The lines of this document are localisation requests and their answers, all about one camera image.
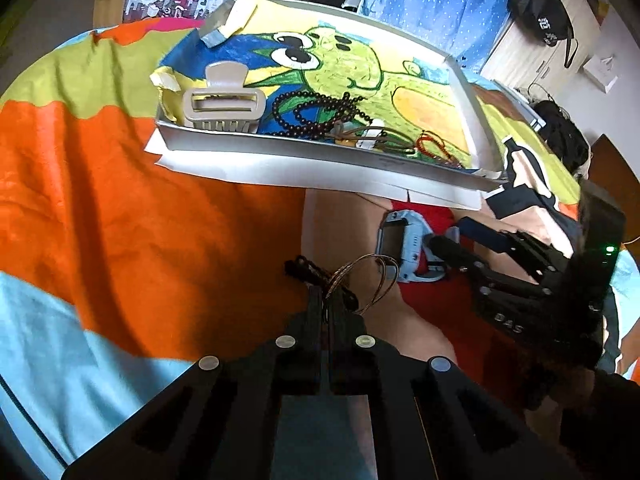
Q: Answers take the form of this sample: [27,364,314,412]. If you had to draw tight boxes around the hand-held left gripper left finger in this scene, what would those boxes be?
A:
[60,285,331,480]

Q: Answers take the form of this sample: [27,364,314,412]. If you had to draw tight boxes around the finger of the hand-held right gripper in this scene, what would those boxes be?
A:
[457,216,571,281]
[430,235,547,302]

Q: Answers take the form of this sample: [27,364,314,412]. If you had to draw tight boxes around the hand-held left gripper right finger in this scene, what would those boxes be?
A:
[327,287,581,480]

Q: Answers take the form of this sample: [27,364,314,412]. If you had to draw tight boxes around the blue smart watch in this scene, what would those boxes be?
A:
[377,210,461,283]

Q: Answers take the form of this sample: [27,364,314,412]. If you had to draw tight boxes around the red bead bracelet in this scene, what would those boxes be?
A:
[415,131,463,168]

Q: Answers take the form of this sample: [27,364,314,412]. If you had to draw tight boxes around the brown wire hair ties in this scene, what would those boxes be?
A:
[332,120,418,157]

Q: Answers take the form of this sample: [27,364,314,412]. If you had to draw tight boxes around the brown braided bracelet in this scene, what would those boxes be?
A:
[285,254,401,316]

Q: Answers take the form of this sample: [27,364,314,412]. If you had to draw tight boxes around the grey shallow cardboard box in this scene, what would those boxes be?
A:
[155,0,508,193]

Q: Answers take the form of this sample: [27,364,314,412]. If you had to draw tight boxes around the dark bead bracelet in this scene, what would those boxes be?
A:
[262,91,373,140]

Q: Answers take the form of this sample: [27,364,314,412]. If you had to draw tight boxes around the beige hair claw clip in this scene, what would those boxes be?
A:
[181,61,267,135]

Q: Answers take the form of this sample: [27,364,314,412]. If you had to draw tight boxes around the person's right hand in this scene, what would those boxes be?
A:
[530,355,598,413]

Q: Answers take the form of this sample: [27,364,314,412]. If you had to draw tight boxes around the black backpack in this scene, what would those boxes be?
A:
[532,100,591,176]

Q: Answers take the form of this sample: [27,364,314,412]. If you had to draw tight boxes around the wooden headboard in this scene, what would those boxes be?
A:
[587,132,640,241]

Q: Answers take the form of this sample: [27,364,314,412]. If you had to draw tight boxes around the beige wardrobe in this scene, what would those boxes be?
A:
[480,0,611,111]

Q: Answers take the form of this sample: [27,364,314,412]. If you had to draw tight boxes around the colourful printed blanket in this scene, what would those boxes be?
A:
[0,15,640,480]

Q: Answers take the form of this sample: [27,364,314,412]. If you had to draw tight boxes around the black drawstring bag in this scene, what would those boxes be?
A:
[507,0,578,68]

